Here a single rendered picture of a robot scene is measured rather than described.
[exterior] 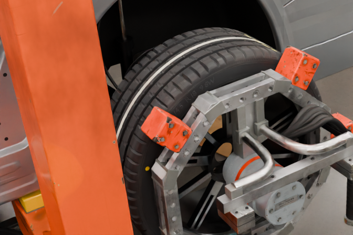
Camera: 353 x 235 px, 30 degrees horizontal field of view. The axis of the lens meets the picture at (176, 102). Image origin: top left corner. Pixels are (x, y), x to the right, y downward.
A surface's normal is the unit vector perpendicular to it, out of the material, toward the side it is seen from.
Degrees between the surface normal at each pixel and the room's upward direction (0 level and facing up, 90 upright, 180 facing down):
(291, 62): 55
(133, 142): 59
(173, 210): 90
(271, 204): 90
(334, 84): 0
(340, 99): 0
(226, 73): 90
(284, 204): 90
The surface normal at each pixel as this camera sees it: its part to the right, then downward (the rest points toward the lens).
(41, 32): 0.49, 0.39
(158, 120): -0.68, -0.38
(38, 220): -0.11, -0.86
